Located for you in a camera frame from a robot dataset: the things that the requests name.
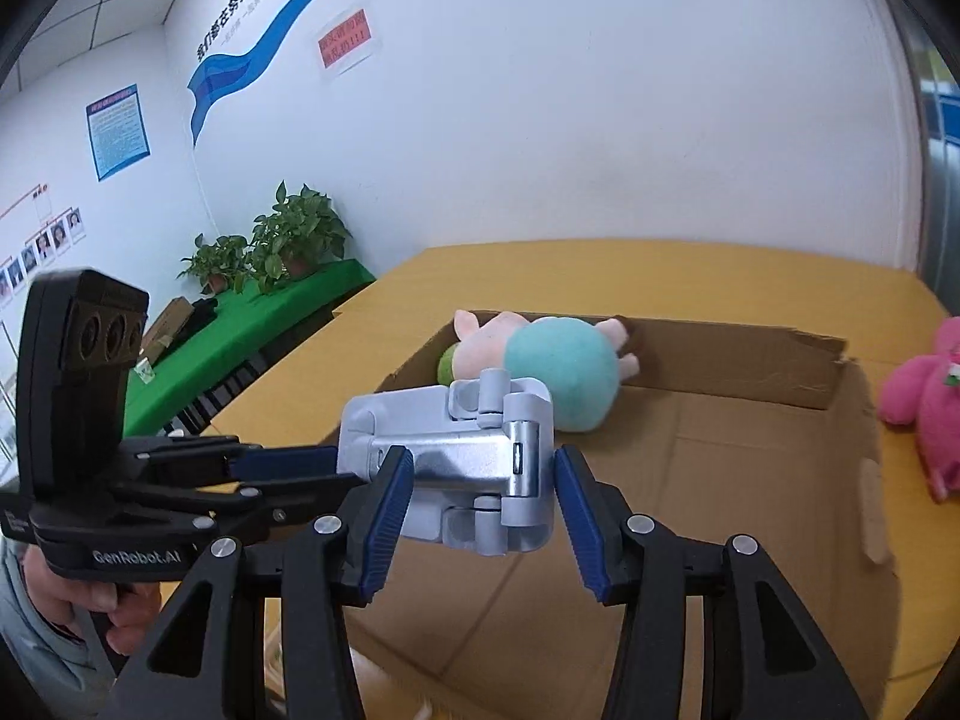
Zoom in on small potted green plant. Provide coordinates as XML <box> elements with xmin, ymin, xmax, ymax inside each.
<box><xmin>178</xmin><ymin>234</ymin><xmax>247</xmax><ymax>296</ymax></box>

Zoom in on pink bear plush toy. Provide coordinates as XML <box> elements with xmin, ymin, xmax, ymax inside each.
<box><xmin>878</xmin><ymin>317</ymin><xmax>960</xmax><ymax>504</ymax></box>

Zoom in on person's hand holding gripper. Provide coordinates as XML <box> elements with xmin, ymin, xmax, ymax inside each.
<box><xmin>21</xmin><ymin>546</ymin><xmax>161</xmax><ymax>655</ymax></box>

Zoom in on large potted green plant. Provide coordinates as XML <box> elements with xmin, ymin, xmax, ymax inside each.
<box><xmin>245</xmin><ymin>182</ymin><xmax>350</xmax><ymax>293</ymax></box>

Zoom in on pink pig plush teal dress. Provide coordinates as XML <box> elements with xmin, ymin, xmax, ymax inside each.
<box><xmin>438</xmin><ymin>310</ymin><xmax>641</xmax><ymax>434</ymax></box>

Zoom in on flat cardboard on green table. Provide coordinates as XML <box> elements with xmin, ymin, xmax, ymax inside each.
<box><xmin>140</xmin><ymin>296</ymin><xmax>194</xmax><ymax>364</ymax></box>

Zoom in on black camera box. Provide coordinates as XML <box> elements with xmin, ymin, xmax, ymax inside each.
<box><xmin>16</xmin><ymin>268</ymin><xmax>149</xmax><ymax>500</ymax></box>

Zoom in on green cloth covered table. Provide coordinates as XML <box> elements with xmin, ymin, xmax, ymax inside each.
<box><xmin>124</xmin><ymin>259</ymin><xmax>374</xmax><ymax>436</ymax></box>

